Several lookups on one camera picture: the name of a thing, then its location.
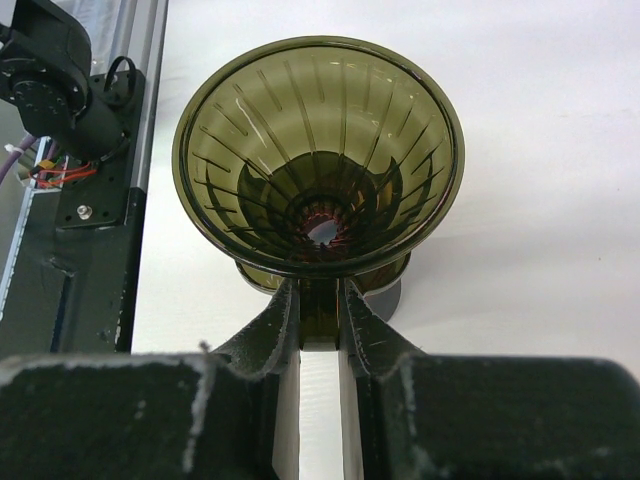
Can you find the grey carafe with red rim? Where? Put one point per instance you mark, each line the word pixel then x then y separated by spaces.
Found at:
pixel 385 303

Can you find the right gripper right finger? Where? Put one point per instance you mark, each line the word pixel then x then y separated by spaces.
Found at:
pixel 407 414

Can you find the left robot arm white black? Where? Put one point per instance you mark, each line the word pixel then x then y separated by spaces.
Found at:
pixel 45 73

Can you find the olive green plastic dripper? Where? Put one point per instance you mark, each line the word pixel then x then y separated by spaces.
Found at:
pixel 319 159

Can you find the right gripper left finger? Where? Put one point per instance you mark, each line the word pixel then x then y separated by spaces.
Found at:
pixel 231 413

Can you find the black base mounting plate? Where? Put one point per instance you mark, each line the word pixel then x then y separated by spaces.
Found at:
pixel 72 284

